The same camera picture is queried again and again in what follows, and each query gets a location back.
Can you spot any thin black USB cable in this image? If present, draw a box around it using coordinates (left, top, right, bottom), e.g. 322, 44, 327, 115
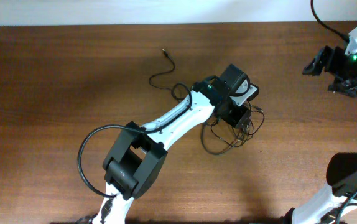
148, 47, 192, 103
200, 104, 266, 156

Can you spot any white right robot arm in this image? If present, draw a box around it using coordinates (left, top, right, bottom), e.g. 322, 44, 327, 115
279, 27, 357, 224

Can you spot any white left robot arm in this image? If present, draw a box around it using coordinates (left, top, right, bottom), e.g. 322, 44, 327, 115
77, 65, 259, 223

